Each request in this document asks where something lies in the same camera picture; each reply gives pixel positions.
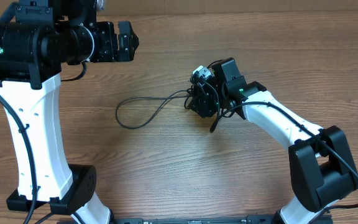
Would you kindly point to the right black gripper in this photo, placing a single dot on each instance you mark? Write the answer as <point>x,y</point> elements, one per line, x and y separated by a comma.
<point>204,104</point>

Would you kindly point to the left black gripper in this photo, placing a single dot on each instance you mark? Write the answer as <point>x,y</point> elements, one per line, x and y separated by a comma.
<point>106,32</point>

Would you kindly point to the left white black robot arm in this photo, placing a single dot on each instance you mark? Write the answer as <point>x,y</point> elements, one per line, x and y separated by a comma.
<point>36,38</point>

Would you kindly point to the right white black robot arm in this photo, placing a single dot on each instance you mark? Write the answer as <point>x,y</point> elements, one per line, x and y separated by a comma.
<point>322,168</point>

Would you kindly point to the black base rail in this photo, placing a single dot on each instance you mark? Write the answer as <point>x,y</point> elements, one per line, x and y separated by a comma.
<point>197,220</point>

